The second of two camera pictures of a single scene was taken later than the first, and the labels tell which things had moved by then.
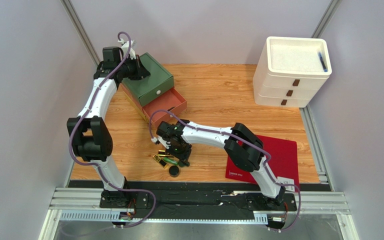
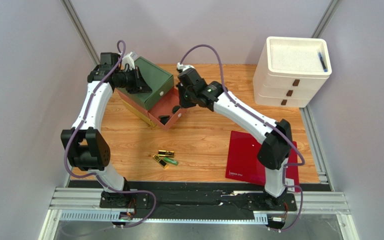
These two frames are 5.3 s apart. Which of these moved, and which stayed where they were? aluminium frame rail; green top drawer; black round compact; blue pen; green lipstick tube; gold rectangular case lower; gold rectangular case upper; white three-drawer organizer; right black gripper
Moved: green top drawer; right black gripper; black round compact
Stayed: gold rectangular case lower; gold rectangular case upper; blue pen; white three-drawer organizer; green lipstick tube; aluminium frame rail
